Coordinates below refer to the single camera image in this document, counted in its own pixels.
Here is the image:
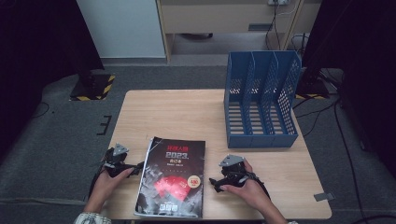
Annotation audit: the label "person's left hand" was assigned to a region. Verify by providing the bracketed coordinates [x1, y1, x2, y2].
[90, 167, 135, 212]

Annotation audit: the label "black curtain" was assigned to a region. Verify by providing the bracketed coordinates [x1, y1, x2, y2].
[0, 0, 106, 162]
[302, 0, 396, 178]

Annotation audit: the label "white cabinet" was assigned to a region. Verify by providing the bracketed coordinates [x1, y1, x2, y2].
[76, 0, 166, 59]

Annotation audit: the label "long black floor cable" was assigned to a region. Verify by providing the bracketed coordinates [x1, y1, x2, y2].
[332, 92, 368, 224]

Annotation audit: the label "blue file rack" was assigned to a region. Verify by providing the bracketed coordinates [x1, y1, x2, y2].
[223, 50, 303, 149]

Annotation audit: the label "grey drawer handle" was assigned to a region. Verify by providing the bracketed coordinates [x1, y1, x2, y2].
[247, 22, 274, 33]

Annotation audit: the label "thin black floor cable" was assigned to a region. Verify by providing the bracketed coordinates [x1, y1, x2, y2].
[31, 102, 50, 119]

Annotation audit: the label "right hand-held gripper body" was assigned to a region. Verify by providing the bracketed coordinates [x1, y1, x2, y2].
[219, 154, 250, 188]

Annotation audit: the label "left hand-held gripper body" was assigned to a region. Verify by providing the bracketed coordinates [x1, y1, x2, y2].
[102, 142, 138, 179]

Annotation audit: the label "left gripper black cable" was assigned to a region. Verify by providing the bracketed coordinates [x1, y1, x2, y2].
[88, 155, 109, 200]

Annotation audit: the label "grey tape strip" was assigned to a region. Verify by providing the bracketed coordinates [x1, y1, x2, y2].
[313, 191, 336, 203]

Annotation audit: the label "black hanging cables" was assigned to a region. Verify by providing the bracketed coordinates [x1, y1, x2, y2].
[264, 3, 283, 50]

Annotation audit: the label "black and red magazine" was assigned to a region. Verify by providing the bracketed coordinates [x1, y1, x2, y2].
[134, 135, 206, 218]

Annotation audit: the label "black stand base striped edge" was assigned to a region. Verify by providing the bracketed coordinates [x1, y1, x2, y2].
[294, 69, 331, 101]
[68, 73, 116, 102]

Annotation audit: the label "person's right hand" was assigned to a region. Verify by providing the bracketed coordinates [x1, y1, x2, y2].
[219, 160, 275, 217]

